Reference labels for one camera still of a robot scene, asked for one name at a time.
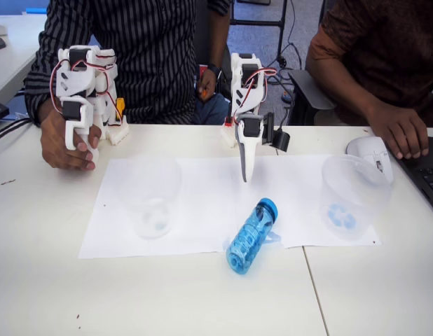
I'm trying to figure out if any blue plastic bottle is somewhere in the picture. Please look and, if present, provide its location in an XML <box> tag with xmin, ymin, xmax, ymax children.
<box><xmin>225</xmin><ymin>197</ymin><xmax>279</xmax><ymax>277</ymax></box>

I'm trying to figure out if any white leader arm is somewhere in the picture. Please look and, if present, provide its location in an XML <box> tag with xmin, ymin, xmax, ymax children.
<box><xmin>50</xmin><ymin>45</ymin><xmax>130</xmax><ymax>162</ymax></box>

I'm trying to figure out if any striped shirt person left forearm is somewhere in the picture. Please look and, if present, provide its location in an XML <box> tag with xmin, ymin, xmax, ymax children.
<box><xmin>206</xmin><ymin>0</ymin><xmax>230</xmax><ymax>66</ymax></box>

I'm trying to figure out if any brown shirt person right forearm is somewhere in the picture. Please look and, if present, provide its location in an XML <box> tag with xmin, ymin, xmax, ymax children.
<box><xmin>305</xmin><ymin>41</ymin><xmax>396</xmax><ymax>118</ymax></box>

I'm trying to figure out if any striped shirt person left hand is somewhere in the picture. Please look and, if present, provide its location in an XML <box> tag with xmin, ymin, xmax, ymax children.
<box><xmin>195</xmin><ymin>68</ymin><xmax>221</xmax><ymax>102</ymax></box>

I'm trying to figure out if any brown shirt person right hand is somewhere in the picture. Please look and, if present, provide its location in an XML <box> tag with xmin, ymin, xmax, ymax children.
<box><xmin>369</xmin><ymin>104</ymin><xmax>429</xmax><ymax>160</ymax></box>

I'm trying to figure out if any striped shirt person right hand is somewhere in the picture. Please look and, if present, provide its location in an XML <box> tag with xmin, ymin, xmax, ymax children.
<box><xmin>40</xmin><ymin>111</ymin><xmax>102</xmax><ymax>172</ymax></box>

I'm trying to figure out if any black office chair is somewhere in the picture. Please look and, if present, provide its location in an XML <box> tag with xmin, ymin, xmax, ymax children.
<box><xmin>288</xmin><ymin>68</ymin><xmax>338</xmax><ymax>126</ymax></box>

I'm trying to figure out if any clear plastic cup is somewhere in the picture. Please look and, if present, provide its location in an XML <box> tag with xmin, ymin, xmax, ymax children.
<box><xmin>113</xmin><ymin>155</ymin><xmax>183</xmax><ymax>241</ymax></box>
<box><xmin>318</xmin><ymin>153</ymin><xmax>393</xmax><ymax>242</ymax></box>

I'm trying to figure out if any white computer mouse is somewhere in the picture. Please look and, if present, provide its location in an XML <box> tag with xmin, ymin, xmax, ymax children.
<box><xmin>345</xmin><ymin>136</ymin><xmax>395</xmax><ymax>185</ymax></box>

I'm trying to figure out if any orange clamp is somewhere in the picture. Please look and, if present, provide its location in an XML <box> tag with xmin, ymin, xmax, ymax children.
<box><xmin>114</xmin><ymin>97</ymin><xmax>126</xmax><ymax>122</ymax></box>

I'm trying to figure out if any striped shirt person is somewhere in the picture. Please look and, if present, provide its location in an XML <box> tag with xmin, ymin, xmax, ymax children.
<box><xmin>24</xmin><ymin>0</ymin><xmax>231</xmax><ymax>127</ymax></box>

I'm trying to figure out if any brown shirt person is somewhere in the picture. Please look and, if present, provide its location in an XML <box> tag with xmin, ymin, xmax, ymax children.
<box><xmin>305</xmin><ymin>0</ymin><xmax>433</xmax><ymax>127</ymax></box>

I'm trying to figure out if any black laptop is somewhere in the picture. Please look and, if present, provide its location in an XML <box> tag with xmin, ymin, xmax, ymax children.
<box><xmin>386</xmin><ymin>126</ymin><xmax>433</xmax><ymax>218</ymax></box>

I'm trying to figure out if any white side desk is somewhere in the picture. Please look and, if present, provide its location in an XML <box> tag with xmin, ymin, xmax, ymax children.
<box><xmin>0</xmin><ymin>15</ymin><xmax>51</xmax><ymax>102</ymax></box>

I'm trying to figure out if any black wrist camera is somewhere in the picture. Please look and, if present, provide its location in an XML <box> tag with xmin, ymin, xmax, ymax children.
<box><xmin>261</xmin><ymin>111</ymin><xmax>291</xmax><ymax>154</ymax></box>

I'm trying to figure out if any black metal stand frame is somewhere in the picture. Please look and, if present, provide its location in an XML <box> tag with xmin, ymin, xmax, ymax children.
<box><xmin>230</xmin><ymin>0</ymin><xmax>291</xmax><ymax>67</ymax></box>

